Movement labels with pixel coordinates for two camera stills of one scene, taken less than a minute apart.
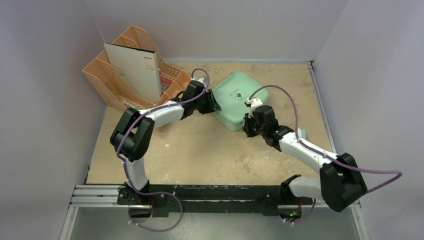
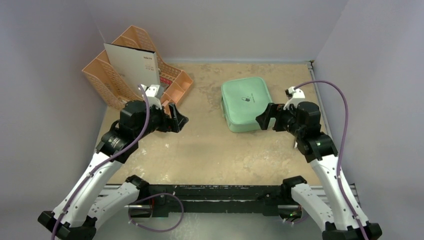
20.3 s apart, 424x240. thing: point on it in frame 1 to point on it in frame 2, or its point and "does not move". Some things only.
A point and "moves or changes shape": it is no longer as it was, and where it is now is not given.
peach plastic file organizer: (116, 91) does not move
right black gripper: (250, 122) to (276, 117)
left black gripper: (210, 106) to (173, 123)
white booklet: (139, 69) does not move
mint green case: (231, 93) moves or changes shape
